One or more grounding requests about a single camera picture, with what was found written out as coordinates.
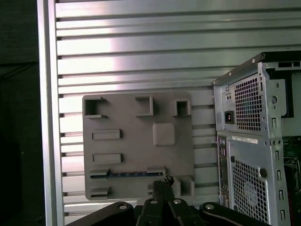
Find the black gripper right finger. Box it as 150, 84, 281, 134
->
164, 175, 273, 226

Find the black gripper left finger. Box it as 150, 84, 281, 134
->
70, 180, 169, 226

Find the grey parts rack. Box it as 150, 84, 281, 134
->
82, 90, 196, 202

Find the black PC case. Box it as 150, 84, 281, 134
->
211, 51, 301, 226

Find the grey power supply unit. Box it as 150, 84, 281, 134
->
221, 75, 270, 132

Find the green motherboard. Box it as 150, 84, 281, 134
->
281, 135, 301, 165

